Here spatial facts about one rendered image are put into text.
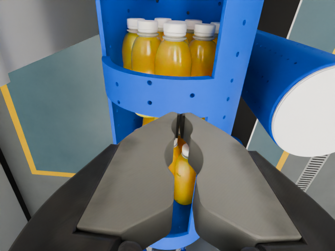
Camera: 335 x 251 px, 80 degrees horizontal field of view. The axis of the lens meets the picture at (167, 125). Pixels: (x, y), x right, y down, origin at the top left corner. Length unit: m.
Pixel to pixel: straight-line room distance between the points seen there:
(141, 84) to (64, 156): 1.99
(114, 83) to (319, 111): 0.52
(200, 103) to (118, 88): 0.14
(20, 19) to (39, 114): 1.52
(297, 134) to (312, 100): 0.11
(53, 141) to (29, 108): 0.36
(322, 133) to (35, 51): 0.80
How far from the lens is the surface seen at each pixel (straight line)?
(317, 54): 0.70
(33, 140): 2.29
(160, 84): 0.30
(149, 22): 0.40
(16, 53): 0.59
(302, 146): 0.71
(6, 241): 2.95
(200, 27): 0.40
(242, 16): 0.32
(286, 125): 0.64
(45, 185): 2.68
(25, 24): 0.62
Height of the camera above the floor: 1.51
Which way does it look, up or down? 58 degrees down
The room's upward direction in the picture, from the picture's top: 177 degrees counter-clockwise
